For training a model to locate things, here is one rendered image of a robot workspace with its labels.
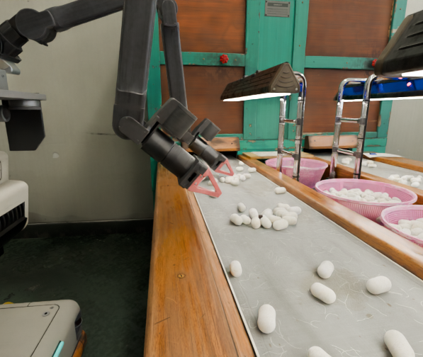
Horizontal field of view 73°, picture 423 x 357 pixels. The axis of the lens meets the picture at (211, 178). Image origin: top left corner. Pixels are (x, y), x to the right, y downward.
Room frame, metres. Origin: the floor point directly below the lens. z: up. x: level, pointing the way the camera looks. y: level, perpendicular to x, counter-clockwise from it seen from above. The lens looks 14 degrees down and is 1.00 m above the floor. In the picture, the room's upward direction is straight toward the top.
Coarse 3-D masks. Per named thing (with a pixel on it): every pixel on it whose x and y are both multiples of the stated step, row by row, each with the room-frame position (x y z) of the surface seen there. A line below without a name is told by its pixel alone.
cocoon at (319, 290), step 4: (312, 284) 0.36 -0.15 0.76; (316, 284) 0.36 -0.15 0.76; (320, 284) 0.35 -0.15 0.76; (312, 288) 0.35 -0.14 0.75; (316, 288) 0.35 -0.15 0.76; (320, 288) 0.35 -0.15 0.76; (324, 288) 0.35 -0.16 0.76; (328, 288) 0.35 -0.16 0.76; (312, 292) 0.35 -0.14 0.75; (316, 292) 0.35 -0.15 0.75; (320, 292) 0.34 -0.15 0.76; (324, 292) 0.34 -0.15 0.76; (328, 292) 0.34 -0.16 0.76; (332, 292) 0.34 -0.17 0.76; (316, 296) 0.35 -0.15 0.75; (320, 296) 0.34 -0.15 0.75; (324, 296) 0.34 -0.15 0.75; (328, 296) 0.33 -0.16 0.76; (332, 296) 0.33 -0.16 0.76; (324, 300) 0.34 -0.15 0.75; (328, 300) 0.33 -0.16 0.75; (332, 300) 0.33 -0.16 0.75
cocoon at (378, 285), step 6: (378, 276) 0.37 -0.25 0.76; (384, 276) 0.37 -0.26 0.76; (366, 282) 0.37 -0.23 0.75; (372, 282) 0.36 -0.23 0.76; (378, 282) 0.36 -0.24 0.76; (384, 282) 0.36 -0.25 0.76; (390, 282) 0.37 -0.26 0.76; (372, 288) 0.36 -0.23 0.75; (378, 288) 0.35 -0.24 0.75; (384, 288) 0.36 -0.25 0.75
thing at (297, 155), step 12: (300, 72) 0.98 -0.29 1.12; (300, 84) 0.97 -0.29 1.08; (300, 96) 0.97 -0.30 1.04; (300, 108) 0.97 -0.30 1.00; (288, 120) 1.05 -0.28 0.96; (300, 120) 0.97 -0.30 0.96; (300, 132) 0.97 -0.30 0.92; (300, 144) 0.96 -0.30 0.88; (300, 156) 0.97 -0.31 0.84; (276, 168) 1.13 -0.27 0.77
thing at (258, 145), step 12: (180, 144) 1.46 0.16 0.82; (240, 144) 1.51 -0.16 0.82; (252, 144) 1.53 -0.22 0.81; (264, 144) 1.54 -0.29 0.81; (276, 144) 1.55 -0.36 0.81; (288, 144) 1.56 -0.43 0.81; (372, 144) 1.65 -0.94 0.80; (384, 144) 1.66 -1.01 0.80; (228, 156) 1.61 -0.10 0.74; (324, 156) 1.61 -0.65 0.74; (156, 168) 1.44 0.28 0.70; (156, 180) 1.44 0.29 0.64
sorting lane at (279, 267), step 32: (224, 192) 0.88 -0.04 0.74; (256, 192) 0.88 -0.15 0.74; (224, 224) 0.62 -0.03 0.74; (320, 224) 0.62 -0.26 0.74; (224, 256) 0.47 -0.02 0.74; (256, 256) 0.47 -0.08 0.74; (288, 256) 0.47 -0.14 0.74; (320, 256) 0.47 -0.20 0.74; (352, 256) 0.47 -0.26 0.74; (384, 256) 0.47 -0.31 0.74; (256, 288) 0.37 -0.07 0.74; (288, 288) 0.37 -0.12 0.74; (352, 288) 0.37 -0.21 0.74; (416, 288) 0.37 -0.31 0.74; (256, 320) 0.31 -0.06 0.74; (288, 320) 0.31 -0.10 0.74; (320, 320) 0.31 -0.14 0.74; (352, 320) 0.31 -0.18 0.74; (384, 320) 0.31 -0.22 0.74; (416, 320) 0.31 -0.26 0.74; (256, 352) 0.26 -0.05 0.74; (288, 352) 0.26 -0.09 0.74; (352, 352) 0.26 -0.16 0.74; (384, 352) 0.26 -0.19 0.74; (416, 352) 0.26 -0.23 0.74
